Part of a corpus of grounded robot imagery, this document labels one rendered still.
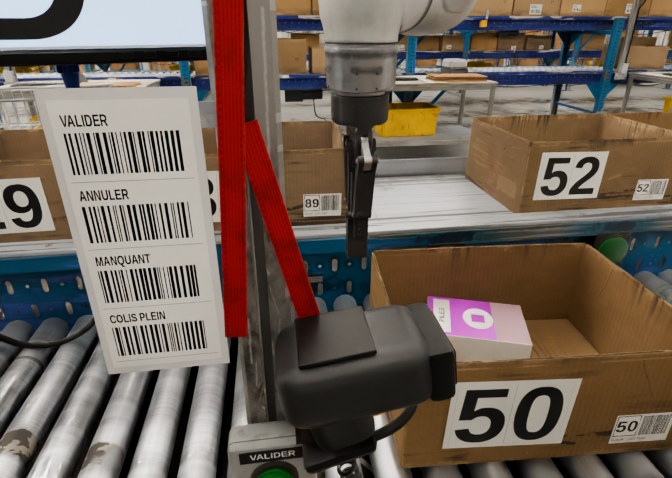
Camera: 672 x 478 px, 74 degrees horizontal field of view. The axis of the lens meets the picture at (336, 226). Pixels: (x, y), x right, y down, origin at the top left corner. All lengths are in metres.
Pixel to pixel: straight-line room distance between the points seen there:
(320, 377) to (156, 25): 0.27
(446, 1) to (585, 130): 0.90
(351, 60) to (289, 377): 0.38
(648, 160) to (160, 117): 1.11
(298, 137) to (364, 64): 0.66
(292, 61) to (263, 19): 4.88
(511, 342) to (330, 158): 0.47
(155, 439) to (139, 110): 0.54
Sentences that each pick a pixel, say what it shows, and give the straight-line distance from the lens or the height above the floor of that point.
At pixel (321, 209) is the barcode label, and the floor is 0.92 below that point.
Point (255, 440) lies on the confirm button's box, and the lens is 0.39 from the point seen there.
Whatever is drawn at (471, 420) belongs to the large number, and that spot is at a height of 0.83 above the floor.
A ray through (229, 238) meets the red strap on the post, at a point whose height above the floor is 1.15.
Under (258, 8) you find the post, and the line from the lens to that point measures 0.27.
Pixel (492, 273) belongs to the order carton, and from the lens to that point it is 0.86.
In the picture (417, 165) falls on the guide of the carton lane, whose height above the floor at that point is 0.91.
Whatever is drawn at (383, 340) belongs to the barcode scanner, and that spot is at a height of 1.09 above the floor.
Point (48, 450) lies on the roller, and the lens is 0.78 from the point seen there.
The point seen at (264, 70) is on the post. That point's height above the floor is 1.25.
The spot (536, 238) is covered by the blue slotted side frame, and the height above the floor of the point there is 0.85.
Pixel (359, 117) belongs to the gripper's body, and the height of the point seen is 1.17.
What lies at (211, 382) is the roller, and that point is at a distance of 0.79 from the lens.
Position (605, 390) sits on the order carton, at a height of 0.87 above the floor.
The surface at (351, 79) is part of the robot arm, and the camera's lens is 0.55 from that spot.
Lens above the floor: 1.27
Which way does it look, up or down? 24 degrees down
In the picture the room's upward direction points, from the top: straight up
